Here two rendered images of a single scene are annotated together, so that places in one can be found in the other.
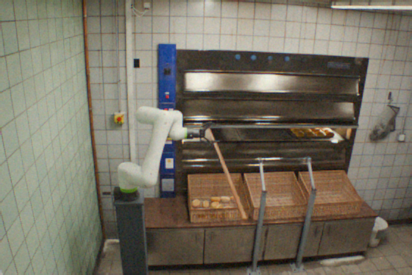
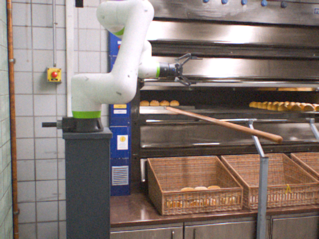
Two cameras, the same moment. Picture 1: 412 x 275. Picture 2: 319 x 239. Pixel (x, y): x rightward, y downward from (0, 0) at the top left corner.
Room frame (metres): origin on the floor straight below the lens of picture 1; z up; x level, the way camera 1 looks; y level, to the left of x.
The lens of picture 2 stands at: (0.40, 0.38, 1.41)
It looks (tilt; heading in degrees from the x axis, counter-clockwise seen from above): 6 degrees down; 353
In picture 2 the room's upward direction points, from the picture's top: 1 degrees clockwise
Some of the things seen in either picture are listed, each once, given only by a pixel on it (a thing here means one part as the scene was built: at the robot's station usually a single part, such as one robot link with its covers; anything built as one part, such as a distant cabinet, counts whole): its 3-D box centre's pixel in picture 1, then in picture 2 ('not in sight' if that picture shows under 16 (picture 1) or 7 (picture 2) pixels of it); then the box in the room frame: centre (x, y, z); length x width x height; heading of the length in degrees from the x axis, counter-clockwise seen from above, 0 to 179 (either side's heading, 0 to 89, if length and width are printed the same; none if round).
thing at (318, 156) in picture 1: (268, 156); (250, 133); (3.19, -0.67, 1.02); 1.79 x 0.11 x 0.19; 97
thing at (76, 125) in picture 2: (121, 192); (73, 124); (2.01, 0.58, 1.23); 0.26 x 0.15 x 0.06; 98
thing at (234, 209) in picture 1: (216, 196); (192, 182); (2.86, -0.13, 0.72); 0.56 x 0.49 x 0.28; 97
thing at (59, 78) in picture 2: (119, 118); (54, 74); (2.98, 0.82, 1.46); 0.10 x 0.07 x 0.10; 97
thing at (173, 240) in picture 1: (258, 230); (251, 236); (2.89, -0.59, 0.29); 2.42 x 0.56 x 0.58; 97
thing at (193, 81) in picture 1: (276, 83); (254, 34); (3.19, -0.67, 1.80); 1.79 x 0.11 x 0.19; 97
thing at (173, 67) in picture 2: (199, 133); (174, 69); (2.55, 0.05, 1.49); 0.09 x 0.07 x 0.08; 97
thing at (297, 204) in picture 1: (274, 194); (267, 178); (2.93, -0.71, 0.72); 0.56 x 0.49 x 0.28; 98
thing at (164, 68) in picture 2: (190, 133); (162, 69); (2.54, 0.12, 1.49); 0.12 x 0.06 x 0.09; 7
